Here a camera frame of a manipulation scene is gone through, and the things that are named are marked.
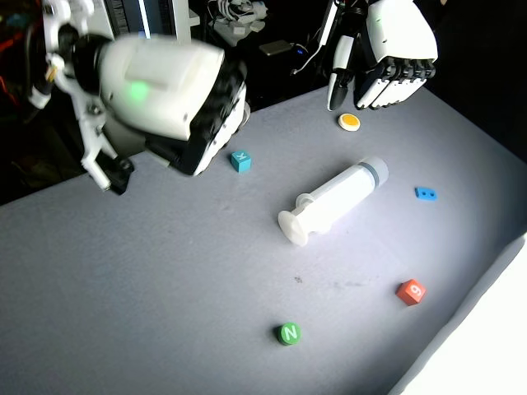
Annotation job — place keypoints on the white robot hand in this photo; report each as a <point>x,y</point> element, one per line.
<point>164,82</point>
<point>399,33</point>

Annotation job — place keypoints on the large clear plastic syringe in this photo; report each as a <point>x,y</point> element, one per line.
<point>341,189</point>

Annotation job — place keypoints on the white column with black strip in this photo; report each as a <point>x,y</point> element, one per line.
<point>175,16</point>

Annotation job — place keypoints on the slim white dongle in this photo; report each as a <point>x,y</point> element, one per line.
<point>326,33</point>

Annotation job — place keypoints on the white disc with orange centre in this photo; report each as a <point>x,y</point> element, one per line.
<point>349,122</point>

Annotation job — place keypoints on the teal letter K block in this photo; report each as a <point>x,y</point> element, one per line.
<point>241,161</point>

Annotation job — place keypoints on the grey power bank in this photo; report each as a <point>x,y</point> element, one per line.
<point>275,48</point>

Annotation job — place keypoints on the small blue two-hole brick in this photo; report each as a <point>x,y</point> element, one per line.
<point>426,194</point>

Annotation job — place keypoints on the grey table cloth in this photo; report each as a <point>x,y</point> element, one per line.
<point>164,267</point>

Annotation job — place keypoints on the red number 9 block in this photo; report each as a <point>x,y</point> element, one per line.
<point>411,292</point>

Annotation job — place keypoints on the green letter N cylinder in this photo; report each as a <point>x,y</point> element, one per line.
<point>289,333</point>

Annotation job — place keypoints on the white barrier board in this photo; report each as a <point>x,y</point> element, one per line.
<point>494,349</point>

